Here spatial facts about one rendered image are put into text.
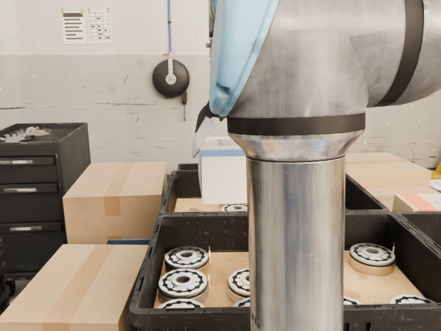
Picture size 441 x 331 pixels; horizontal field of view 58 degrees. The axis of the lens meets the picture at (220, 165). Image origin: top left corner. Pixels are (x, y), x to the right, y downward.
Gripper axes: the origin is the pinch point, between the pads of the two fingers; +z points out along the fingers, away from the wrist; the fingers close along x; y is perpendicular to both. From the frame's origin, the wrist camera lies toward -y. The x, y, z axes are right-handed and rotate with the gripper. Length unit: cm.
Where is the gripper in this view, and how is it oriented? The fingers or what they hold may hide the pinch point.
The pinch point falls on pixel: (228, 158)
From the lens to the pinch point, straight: 83.1
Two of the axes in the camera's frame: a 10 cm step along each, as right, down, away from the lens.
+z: 0.0, 9.7, 2.6
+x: -10.0, 0.3, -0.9
